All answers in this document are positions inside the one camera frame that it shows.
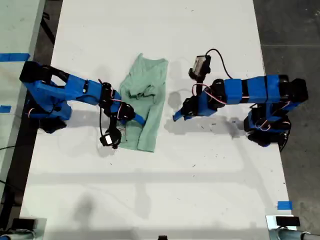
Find pale green T-shirt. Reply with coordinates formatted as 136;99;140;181
118;52;170;153

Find black diagonal strut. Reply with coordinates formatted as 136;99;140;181
41;11;56;45

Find long blue tape strip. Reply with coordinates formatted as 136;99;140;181
0;52;31;62

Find small white box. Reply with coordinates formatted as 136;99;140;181
265;214;301;232

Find pale side table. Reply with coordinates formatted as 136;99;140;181
0;0;47;201

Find grey metal plate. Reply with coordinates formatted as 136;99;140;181
19;217;48;240

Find flat black device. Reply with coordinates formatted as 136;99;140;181
275;216;301;227

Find small black box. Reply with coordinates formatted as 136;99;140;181
11;218;37;230

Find grey clamp cylinder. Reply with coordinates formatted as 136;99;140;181
0;231;36;240
278;227;312;240

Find short black camera stalk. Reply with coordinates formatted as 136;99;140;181
191;76;208;97
108;115;120;133

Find thin black camera cable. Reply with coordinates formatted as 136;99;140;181
205;48;235;80
98;78;107;141

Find black camera box white label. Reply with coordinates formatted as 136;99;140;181
99;128;123;150

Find black camera box grey face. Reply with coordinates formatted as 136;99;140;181
188;55;212;81

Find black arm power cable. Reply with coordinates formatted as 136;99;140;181
278;122;292;153

